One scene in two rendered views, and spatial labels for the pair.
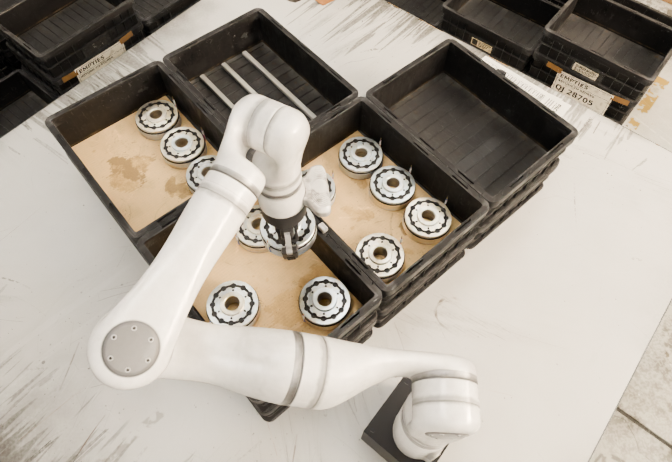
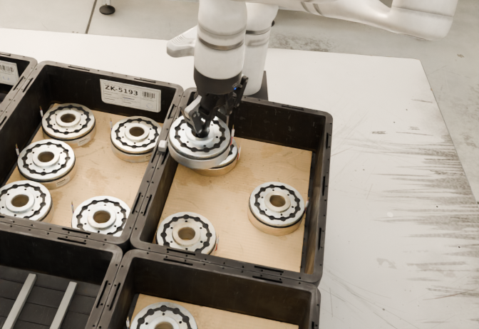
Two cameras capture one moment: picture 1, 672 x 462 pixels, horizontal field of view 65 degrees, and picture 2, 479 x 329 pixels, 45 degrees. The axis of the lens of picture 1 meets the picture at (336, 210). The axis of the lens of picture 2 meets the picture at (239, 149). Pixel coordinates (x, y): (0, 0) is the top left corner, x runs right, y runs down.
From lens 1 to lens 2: 1.12 m
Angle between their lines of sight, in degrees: 69
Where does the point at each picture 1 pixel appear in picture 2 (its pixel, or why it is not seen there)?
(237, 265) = (236, 239)
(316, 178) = (184, 38)
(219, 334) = (362, 1)
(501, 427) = (186, 77)
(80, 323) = not seen: outside the picture
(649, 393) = not seen: hidden behind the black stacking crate
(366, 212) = (90, 176)
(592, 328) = (70, 57)
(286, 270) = (205, 199)
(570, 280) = not seen: hidden behind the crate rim
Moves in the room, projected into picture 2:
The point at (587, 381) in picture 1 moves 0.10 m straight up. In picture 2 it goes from (115, 50) to (114, 19)
